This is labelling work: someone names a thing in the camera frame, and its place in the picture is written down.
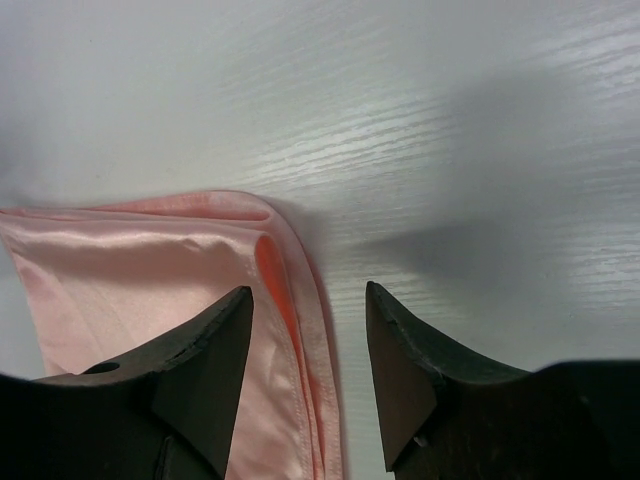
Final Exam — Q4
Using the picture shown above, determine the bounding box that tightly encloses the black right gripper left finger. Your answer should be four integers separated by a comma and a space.
1, 286, 253, 479

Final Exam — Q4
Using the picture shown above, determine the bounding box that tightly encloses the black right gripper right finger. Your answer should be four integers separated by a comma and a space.
366, 282, 639, 479

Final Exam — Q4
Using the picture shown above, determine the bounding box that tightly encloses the pink satin napkin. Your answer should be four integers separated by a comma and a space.
1, 191, 345, 479

